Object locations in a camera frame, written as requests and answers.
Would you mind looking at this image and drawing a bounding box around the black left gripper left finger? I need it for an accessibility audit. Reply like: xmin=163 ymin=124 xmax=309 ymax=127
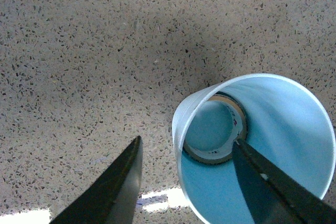
xmin=51 ymin=136 xmax=143 ymax=223

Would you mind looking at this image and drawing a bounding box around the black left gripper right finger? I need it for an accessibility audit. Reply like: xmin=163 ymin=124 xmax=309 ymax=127
xmin=232 ymin=139 xmax=335 ymax=223

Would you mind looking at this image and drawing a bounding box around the blue cup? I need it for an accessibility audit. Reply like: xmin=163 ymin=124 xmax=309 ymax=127
xmin=172 ymin=73 xmax=335 ymax=223

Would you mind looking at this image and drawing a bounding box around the tape roll inside cup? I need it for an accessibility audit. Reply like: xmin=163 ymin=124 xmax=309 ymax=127
xmin=183 ymin=92 xmax=247 ymax=165

